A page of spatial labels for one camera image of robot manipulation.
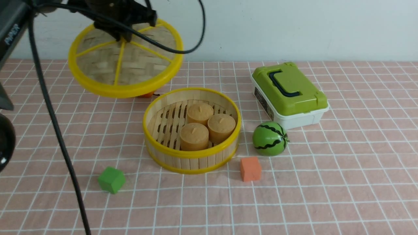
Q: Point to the tan steamed bun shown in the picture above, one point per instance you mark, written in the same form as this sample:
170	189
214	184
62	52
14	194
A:
199	113
193	137
220	127

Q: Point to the front tan steamed bun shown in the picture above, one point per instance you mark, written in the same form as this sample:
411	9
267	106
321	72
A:
193	137

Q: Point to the orange yellow toy pear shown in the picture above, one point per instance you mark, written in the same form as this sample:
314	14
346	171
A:
147	95

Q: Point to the green lidded white storage box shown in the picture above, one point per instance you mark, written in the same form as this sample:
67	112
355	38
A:
287	96

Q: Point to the right tan steamed bun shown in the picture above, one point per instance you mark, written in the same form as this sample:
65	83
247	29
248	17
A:
220	127

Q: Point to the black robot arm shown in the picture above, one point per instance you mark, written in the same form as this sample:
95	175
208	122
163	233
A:
93	127

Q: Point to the yellow woven bamboo steamer lid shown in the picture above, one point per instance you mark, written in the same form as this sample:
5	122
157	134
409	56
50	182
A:
120	69

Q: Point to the green foam cube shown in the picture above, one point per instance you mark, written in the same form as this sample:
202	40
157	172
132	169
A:
111	180

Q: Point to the orange foam cube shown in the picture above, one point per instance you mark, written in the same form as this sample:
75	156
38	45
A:
250	169

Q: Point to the back tan steamed bun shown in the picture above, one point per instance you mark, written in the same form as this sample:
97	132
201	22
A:
199	113

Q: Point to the bamboo steamer basket yellow rims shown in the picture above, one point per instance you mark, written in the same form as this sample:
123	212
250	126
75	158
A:
162	123

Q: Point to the green toy watermelon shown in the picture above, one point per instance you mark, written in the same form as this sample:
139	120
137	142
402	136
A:
269	139

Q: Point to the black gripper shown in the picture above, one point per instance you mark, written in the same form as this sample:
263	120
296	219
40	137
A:
128	12

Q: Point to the pink checked tablecloth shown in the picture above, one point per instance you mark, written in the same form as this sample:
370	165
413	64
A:
354	173

